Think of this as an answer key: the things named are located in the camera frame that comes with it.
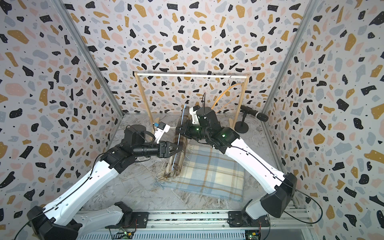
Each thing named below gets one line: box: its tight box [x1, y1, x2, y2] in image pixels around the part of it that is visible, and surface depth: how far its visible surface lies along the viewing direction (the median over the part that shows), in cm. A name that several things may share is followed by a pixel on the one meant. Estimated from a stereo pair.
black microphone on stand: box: [234, 104, 269, 134], surface depth 99 cm
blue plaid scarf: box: [155, 144, 245, 201], surface depth 89 cm
